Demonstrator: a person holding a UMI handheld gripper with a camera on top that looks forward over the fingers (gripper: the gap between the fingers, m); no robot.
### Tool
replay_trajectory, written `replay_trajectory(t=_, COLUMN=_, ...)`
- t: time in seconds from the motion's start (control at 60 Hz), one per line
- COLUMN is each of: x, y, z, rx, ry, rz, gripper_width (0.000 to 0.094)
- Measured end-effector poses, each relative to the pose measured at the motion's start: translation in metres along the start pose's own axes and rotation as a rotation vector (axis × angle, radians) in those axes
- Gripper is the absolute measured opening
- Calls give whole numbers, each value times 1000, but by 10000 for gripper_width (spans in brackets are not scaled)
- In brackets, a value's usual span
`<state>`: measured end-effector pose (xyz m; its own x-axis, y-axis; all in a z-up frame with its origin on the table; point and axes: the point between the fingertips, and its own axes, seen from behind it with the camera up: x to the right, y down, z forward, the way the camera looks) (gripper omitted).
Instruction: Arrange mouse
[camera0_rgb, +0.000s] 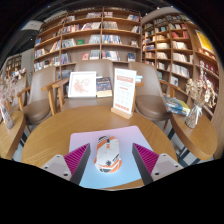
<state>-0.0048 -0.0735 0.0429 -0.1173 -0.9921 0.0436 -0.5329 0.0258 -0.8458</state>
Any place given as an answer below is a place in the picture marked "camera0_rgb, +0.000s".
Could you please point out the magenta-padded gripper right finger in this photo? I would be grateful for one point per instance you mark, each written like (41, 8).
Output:
(146, 159)

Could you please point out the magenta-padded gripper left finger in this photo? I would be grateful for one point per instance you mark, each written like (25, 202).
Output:
(77, 159)

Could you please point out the white and orange computer mouse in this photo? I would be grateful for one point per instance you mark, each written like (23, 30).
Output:
(107, 155)

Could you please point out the blue-pink gradient mouse pad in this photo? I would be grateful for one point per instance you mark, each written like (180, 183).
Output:
(128, 136)

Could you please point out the round wooden side table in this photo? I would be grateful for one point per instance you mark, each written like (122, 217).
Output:
(196, 138)
(11, 136)

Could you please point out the stack of blue books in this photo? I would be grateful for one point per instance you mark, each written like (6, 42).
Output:
(176, 106)

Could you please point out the white sign on wooden base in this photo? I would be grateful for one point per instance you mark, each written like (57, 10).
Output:
(124, 91)

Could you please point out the beige armchair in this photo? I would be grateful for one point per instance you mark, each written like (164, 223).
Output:
(90, 65)
(148, 86)
(40, 90)

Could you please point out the white framed picture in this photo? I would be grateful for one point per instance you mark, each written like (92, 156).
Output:
(82, 84)

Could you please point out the dark book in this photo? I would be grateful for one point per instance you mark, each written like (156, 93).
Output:
(104, 86)

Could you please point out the distant wooden bookshelf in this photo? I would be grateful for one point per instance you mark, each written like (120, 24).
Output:
(13, 65)

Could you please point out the tall wooden bookshelf with poster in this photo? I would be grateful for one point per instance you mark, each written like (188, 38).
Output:
(170, 46)

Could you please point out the wide wooden bookshelf unit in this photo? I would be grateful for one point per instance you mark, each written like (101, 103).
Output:
(88, 31)

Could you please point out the white hanging ceiling sign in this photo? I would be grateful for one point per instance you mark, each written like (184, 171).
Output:
(32, 25)

